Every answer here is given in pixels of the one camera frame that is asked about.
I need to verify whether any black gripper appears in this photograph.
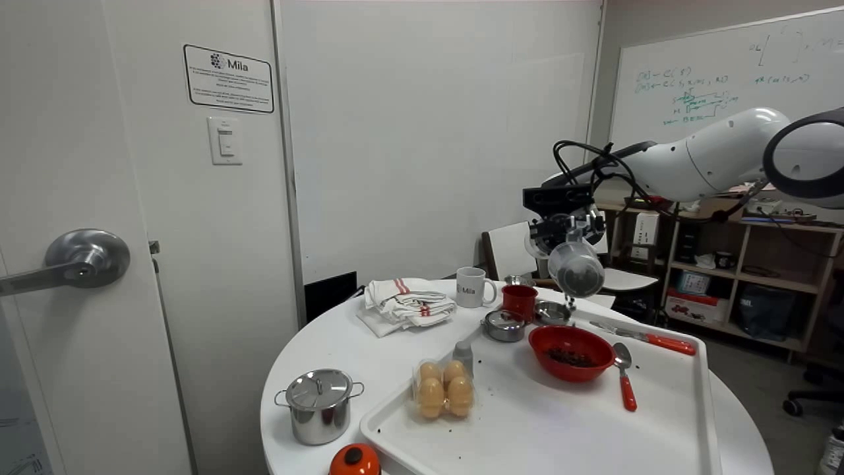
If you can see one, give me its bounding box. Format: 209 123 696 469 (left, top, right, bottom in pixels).
527 205 611 272

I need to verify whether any clear plastic cup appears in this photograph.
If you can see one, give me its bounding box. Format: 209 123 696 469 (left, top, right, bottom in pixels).
545 235 608 300

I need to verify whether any small steel bowl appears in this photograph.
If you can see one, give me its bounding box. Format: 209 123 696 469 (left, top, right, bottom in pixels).
533 297 574 326

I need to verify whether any red bowl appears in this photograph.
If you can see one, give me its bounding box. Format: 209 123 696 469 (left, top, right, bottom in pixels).
524 325 616 384

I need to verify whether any small framed white board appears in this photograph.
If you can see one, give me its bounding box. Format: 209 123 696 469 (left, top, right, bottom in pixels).
485 219 541 285

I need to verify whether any red mug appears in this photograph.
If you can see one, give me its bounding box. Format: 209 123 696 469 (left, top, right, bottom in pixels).
499 283 541 325

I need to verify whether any white mug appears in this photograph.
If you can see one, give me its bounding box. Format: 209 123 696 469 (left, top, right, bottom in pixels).
454 263 500 312

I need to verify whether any small grey shaker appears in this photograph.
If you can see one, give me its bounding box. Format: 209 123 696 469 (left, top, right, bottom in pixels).
450 337 478 378

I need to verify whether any wooden shelf unit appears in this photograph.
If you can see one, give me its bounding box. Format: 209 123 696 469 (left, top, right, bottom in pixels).
605 196 844 359

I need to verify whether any white red striped towel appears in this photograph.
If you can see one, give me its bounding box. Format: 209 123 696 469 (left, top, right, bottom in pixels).
357 275 459 341

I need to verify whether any black office chair base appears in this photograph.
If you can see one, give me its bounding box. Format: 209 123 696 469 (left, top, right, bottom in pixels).
780 384 844 419

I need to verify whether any small steel pot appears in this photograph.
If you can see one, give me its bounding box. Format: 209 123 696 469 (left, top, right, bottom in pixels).
272 367 366 449

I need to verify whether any orange round object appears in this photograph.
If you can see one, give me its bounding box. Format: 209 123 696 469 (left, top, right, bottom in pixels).
326 441 384 475

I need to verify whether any white door sign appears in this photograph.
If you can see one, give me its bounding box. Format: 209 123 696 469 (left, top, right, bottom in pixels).
183 41 277 116

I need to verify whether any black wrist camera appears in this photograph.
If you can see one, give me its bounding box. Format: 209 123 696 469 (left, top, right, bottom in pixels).
521 182 602 217

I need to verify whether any black camera cable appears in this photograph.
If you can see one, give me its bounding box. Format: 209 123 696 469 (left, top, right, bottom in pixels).
550 137 656 188

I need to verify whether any red handled knife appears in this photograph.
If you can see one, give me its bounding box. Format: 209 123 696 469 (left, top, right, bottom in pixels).
589 314 701 359

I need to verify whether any red handled spoon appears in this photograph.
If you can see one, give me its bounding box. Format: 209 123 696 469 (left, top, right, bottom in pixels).
611 341 641 413

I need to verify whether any large wall whiteboard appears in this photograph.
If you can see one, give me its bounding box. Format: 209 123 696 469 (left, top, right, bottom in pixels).
606 6 844 152

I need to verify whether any white light switch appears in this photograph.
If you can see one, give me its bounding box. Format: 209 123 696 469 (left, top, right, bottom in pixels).
205 116 246 169

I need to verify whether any silver door handle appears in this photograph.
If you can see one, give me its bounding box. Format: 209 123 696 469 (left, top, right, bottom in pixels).
0 226 131 297

